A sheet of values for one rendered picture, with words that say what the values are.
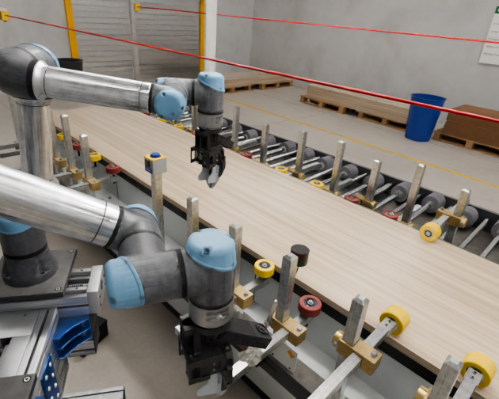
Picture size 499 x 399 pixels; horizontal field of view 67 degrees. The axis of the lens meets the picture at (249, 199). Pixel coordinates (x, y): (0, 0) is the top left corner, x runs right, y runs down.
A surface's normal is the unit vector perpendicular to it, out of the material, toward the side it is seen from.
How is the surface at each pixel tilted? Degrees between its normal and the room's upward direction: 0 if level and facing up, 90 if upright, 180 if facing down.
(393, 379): 90
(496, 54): 90
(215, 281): 90
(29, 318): 0
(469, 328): 0
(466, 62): 90
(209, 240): 1
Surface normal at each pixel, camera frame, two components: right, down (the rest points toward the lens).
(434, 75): -0.74, 0.26
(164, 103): 0.08, 0.46
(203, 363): 0.40, 0.44
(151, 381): 0.07, -0.89
